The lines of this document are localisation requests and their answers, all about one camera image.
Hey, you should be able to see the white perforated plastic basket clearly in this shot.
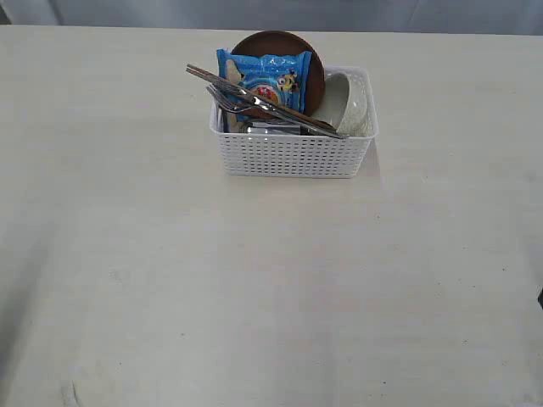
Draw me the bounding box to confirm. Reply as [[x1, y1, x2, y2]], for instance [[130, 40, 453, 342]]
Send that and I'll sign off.
[[210, 66, 379, 178]]

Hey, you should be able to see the silver metal knife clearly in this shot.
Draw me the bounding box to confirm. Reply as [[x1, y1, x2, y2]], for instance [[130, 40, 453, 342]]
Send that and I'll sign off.
[[207, 75, 347, 139]]

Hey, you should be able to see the white ceramic bowl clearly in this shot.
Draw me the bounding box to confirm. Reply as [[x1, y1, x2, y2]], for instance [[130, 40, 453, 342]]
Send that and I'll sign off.
[[312, 70, 368, 137]]

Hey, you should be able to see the brown wooden chopstick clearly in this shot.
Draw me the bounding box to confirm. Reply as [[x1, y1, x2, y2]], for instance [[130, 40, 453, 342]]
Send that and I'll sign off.
[[186, 64, 238, 90]]

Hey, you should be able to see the silver metal fork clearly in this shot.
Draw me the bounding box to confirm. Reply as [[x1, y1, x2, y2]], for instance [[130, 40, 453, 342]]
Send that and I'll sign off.
[[206, 85, 268, 115]]

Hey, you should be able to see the blue chips bag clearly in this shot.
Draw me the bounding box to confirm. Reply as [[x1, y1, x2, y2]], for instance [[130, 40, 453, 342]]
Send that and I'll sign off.
[[216, 49, 311, 113]]

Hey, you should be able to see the brown wooden spoon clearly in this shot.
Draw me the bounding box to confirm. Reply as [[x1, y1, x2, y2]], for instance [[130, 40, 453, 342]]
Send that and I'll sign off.
[[246, 110, 337, 134]]

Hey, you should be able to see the brown round plate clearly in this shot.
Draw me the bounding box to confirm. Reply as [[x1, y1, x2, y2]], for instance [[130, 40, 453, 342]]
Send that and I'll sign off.
[[232, 31, 325, 116]]

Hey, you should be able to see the shiny metal cup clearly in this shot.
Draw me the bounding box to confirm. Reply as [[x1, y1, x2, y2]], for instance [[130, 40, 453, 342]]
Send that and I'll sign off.
[[241, 120, 301, 135]]

